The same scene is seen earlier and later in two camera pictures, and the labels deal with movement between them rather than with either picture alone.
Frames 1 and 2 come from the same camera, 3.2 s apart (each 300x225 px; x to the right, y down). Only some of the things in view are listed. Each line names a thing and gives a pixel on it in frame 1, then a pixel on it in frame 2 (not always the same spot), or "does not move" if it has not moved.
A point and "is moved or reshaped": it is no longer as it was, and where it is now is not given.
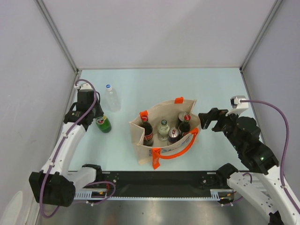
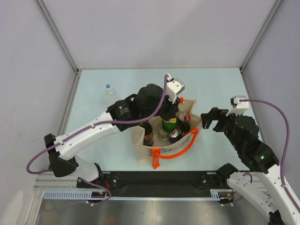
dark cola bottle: x=184 y=126 does not move
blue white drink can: x=173 y=135 does not move
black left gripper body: x=97 y=110 to x=165 y=110
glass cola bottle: x=148 y=139 does not move
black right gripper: x=214 y=114 does not move
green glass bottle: x=103 y=124 is moved or reshaped
